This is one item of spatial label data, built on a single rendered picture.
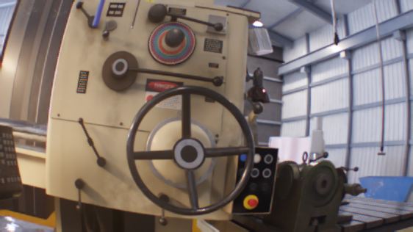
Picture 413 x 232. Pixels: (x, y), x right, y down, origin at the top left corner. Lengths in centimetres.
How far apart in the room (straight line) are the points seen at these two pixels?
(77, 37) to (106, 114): 34
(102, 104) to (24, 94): 91
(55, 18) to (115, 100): 103
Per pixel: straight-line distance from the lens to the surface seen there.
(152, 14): 126
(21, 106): 202
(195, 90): 102
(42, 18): 212
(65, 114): 124
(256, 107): 128
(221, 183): 128
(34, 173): 158
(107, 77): 122
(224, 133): 128
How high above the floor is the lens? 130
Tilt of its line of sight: 6 degrees up
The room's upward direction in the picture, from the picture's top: 5 degrees clockwise
